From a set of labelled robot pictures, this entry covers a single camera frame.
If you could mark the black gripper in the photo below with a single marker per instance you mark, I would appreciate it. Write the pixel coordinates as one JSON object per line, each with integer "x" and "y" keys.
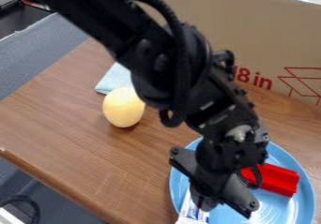
{"x": 220, "y": 179}

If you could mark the white toothpaste tube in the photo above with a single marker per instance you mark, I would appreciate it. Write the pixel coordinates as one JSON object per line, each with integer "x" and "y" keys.
{"x": 190, "y": 214}

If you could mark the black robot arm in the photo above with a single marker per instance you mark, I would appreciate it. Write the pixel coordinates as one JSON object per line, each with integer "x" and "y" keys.
{"x": 186, "y": 80}

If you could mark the blue plate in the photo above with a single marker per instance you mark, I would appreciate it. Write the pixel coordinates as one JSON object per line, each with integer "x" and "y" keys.
{"x": 277, "y": 209}

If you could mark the light blue folded cloth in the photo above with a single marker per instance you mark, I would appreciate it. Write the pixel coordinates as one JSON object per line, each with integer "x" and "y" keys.
{"x": 116, "y": 77}

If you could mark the red plastic block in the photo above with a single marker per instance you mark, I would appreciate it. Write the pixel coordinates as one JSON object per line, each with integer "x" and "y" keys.
{"x": 278, "y": 179}

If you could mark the yellow lemon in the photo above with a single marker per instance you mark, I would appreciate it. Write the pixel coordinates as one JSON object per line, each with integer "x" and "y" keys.
{"x": 123, "y": 108}

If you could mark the cardboard box with red print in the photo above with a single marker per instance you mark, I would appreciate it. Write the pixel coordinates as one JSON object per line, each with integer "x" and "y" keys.
{"x": 274, "y": 36}

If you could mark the grey fabric partition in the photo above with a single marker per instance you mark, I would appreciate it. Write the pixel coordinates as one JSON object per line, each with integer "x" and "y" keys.
{"x": 30, "y": 50}

